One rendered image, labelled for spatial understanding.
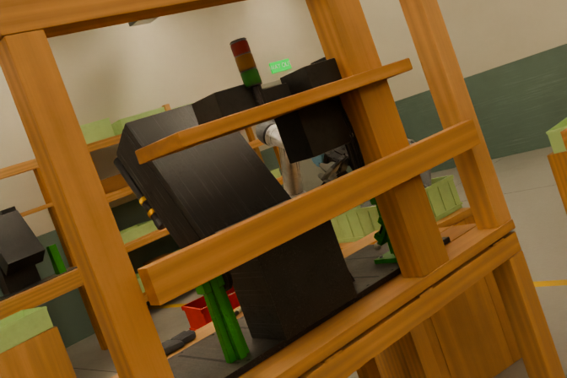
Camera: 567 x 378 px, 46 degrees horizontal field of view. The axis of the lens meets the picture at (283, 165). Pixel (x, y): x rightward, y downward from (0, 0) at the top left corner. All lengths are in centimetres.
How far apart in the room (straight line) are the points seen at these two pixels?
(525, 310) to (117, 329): 152
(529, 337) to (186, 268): 144
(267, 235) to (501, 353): 203
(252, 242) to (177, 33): 776
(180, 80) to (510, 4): 452
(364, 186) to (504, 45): 784
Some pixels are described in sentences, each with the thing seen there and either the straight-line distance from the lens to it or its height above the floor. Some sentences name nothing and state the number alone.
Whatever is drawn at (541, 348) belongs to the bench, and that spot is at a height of 42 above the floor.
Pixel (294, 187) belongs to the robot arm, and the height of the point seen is 119.
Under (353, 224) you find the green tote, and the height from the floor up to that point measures 88.
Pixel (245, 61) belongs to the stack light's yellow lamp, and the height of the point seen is 167.
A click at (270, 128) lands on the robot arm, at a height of 148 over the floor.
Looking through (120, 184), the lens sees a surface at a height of 148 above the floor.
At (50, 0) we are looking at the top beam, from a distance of 162.
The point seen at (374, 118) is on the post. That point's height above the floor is 140.
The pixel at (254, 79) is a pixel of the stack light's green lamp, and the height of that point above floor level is 161.
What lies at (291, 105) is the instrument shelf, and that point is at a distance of 182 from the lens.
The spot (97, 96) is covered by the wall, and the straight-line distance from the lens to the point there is 842.
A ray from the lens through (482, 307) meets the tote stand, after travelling 340.
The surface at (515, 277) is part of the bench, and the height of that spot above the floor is 69.
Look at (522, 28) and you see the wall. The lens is 953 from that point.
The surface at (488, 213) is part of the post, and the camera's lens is 246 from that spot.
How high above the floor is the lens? 147
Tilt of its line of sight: 3 degrees down
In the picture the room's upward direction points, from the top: 20 degrees counter-clockwise
